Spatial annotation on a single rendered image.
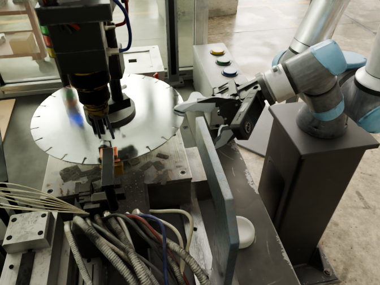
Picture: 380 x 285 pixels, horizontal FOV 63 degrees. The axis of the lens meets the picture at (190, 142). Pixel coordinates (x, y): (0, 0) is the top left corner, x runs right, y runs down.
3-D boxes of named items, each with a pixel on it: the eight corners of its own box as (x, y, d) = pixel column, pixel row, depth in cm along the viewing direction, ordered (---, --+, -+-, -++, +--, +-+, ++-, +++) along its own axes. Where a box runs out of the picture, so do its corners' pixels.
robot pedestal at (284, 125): (297, 206, 166) (343, 84, 116) (337, 280, 136) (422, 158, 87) (224, 218, 160) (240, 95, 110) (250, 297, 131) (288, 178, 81)
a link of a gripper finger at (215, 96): (195, 109, 70) (233, 111, 71) (195, 114, 69) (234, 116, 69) (197, 91, 67) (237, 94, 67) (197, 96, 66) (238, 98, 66)
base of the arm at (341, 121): (329, 106, 105) (339, 81, 99) (355, 135, 94) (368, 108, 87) (288, 111, 103) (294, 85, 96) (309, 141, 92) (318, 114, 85)
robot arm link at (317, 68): (352, 80, 63) (345, 50, 57) (300, 104, 67) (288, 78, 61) (336, 57, 68) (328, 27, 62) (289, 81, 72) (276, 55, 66)
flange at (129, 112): (145, 112, 68) (143, 103, 67) (99, 133, 63) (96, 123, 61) (120, 91, 75) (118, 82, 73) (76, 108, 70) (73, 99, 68)
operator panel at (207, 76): (192, 83, 116) (192, 44, 107) (220, 80, 118) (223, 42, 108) (210, 129, 96) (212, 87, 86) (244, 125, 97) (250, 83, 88)
